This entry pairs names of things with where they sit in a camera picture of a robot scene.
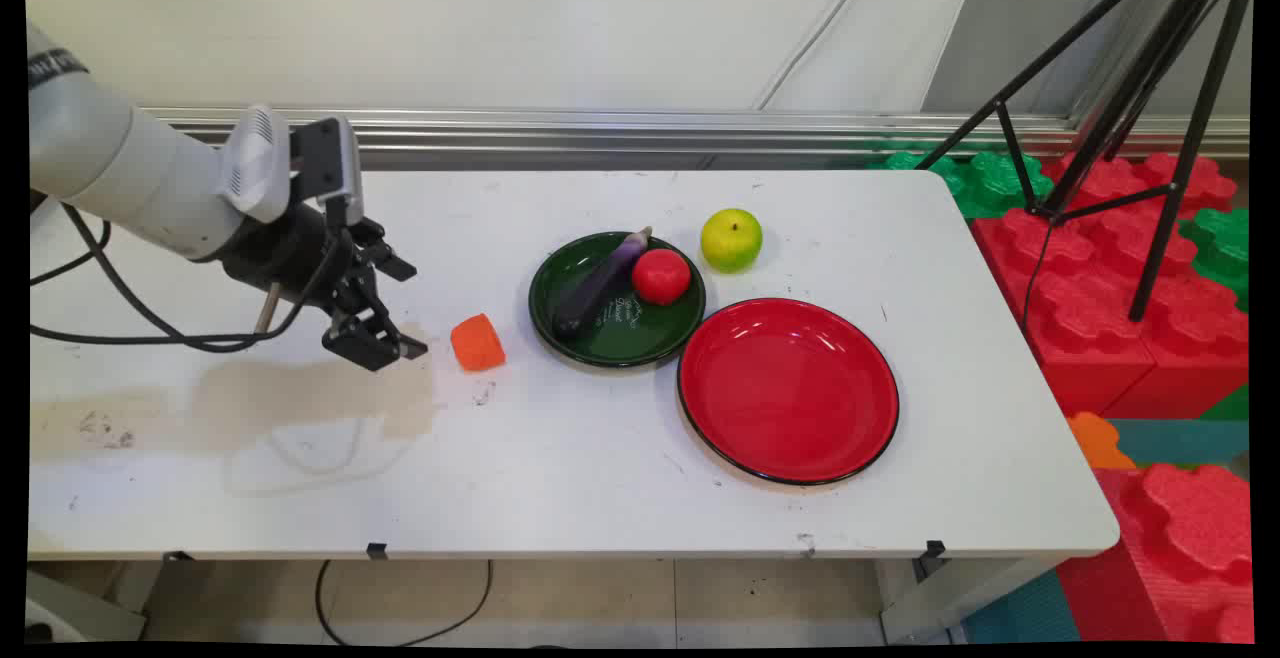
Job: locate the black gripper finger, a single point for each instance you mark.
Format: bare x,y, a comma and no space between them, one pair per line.
365,343
395,263

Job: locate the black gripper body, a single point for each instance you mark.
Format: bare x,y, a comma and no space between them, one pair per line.
290,253

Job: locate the purple toy eggplant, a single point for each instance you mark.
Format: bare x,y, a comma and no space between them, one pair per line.
600,283

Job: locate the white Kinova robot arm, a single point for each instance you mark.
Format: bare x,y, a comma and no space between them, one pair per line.
130,173

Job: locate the orange toy carrot piece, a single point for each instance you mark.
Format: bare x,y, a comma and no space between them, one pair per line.
477,343

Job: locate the black table edge clip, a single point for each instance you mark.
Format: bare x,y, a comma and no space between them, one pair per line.
376,550
935,549

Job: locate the dark green plate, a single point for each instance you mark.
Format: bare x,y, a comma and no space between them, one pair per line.
620,338

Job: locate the red toy tomato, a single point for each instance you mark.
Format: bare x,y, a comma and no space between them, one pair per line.
661,276

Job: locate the green toy apple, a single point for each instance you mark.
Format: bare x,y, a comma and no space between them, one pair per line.
731,239

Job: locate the grey table base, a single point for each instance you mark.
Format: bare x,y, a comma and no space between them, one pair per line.
85,613

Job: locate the red plate with black rim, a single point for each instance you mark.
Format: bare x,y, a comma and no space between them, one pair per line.
788,390

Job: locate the green foam block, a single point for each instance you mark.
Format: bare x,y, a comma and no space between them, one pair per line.
975,183
1222,248

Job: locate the white table leg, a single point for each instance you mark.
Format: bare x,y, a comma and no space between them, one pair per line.
950,598

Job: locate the orange foam piece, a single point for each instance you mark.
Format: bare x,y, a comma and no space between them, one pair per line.
1098,441

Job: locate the black tripod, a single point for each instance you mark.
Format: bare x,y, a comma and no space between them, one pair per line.
1160,68

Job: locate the teal foam mat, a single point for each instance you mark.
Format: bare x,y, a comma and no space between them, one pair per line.
1185,441

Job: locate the large red foam block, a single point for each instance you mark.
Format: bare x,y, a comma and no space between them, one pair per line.
1180,558

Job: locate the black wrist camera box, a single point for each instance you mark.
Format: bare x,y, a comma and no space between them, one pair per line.
335,163

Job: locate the aluminium wall rail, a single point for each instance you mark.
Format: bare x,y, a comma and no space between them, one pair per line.
650,133

